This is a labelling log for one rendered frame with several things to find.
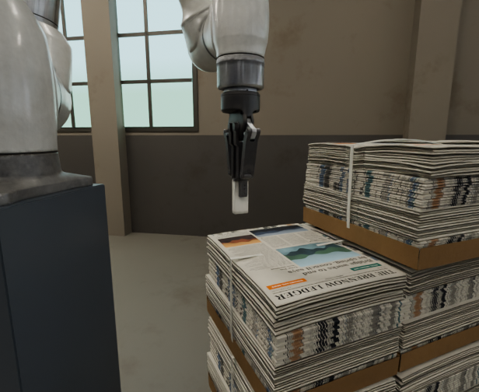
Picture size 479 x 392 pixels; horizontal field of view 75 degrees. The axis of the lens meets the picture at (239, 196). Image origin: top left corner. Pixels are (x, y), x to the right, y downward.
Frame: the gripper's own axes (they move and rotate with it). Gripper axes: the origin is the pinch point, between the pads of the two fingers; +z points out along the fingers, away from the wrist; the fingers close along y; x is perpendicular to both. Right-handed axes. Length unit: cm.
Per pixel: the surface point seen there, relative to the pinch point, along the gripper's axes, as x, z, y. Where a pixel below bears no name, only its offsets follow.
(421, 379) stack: -34, 39, -19
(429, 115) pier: -236, -31, 134
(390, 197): -27.1, 0.1, -12.9
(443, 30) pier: -239, -98, 132
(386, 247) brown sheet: -26.5, 10.2, -13.6
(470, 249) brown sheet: -40.6, 10.0, -21.1
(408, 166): -27.3, -6.5, -16.0
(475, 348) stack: -52, 37, -19
